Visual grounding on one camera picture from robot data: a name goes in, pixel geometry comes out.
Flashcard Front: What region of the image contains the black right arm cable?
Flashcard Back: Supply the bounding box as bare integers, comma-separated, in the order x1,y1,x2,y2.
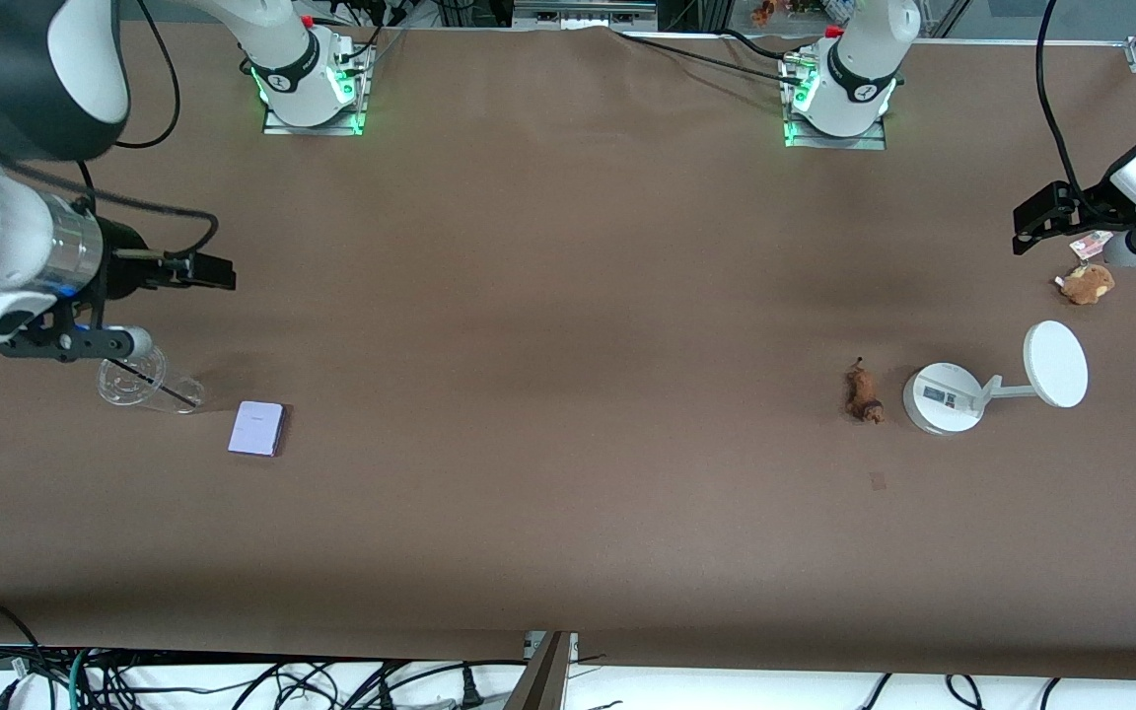
0,0,222,263

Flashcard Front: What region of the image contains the white round desk lamp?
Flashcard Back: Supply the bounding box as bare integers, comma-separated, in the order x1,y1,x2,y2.
901,319,1090,437

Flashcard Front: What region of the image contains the black cable across table edge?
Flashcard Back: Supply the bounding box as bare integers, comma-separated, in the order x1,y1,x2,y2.
611,27,808,82

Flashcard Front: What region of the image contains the brown lion statue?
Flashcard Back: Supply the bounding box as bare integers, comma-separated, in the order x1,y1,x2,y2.
844,356,886,426

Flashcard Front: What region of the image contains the green floor cable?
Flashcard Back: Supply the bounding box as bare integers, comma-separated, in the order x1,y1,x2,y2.
67,647,94,710

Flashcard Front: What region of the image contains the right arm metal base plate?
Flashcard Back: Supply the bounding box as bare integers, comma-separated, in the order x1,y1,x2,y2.
260,37,369,137

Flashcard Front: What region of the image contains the metal table support post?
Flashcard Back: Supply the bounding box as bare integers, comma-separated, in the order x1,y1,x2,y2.
503,630,580,710

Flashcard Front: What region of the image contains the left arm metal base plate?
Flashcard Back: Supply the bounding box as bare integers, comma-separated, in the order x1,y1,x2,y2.
781,51,888,152

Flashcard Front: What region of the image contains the black drinking straw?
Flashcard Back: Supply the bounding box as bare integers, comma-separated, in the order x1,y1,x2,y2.
102,352,197,408

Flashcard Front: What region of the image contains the clear plastic cup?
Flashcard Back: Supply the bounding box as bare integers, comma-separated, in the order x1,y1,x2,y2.
97,341,207,416

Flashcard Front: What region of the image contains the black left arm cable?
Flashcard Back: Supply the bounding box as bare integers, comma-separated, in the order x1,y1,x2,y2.
1033,0,1094,200

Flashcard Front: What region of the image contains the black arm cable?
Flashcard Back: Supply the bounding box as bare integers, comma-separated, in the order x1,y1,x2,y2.
1033,0,1094,200
0,0,222,263

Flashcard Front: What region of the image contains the brown plush toy with tag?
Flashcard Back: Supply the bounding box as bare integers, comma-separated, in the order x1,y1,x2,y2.
1055,231,1117,306

